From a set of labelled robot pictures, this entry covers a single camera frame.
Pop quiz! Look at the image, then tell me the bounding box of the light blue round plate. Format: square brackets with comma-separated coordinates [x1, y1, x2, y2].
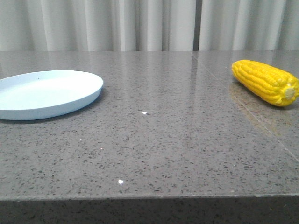
[0, 70, 103, 120]

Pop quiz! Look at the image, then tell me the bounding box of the yellow corn cob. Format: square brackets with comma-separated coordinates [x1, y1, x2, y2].
[231, 60, 299, 107]

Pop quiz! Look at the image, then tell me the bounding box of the white pleated curtain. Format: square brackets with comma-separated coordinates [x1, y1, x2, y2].
[0, 0, 299, 51]

